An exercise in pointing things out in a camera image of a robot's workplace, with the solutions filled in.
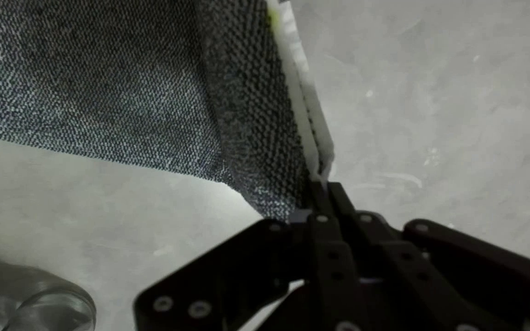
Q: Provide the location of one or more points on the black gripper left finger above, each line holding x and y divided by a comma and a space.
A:
302, 267

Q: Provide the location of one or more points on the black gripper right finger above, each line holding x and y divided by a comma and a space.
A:
446, 278

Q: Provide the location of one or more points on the grey striped towel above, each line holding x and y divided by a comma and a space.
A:
212, 88

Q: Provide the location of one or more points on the clear glass cup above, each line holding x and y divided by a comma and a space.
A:
37, 300

